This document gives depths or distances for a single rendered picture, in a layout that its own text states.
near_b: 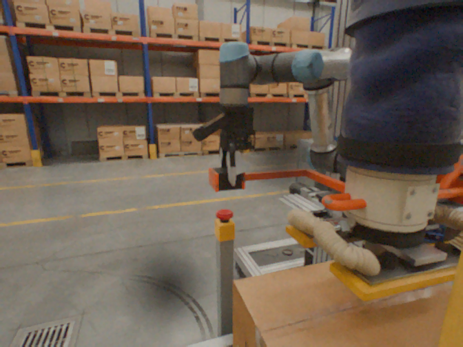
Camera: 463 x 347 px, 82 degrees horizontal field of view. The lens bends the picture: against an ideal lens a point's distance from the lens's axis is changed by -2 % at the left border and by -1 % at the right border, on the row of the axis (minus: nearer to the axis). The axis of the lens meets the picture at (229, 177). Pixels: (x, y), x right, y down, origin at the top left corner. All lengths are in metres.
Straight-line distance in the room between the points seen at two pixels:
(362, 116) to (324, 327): 0.48
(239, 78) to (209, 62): 7.12
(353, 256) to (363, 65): 0.36
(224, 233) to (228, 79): 0.60
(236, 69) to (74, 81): 6.97
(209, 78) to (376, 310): 7.34
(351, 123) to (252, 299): 0.50
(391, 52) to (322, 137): 0.71
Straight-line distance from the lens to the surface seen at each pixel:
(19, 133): 7.95
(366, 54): 0.62
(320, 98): 1.17
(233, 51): 0.72
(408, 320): 0.85
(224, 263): 1.14
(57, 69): 7.73
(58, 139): 9.04
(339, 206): 0.59
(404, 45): 0.58
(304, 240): 0.68
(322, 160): 1.28
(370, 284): 0.57
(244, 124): 0.74
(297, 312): 0.77
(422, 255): 0.66
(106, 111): 8.84
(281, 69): 0.74
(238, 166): 0.72
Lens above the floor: 1.45
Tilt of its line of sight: 15 degrees down
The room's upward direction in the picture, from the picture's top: straight up
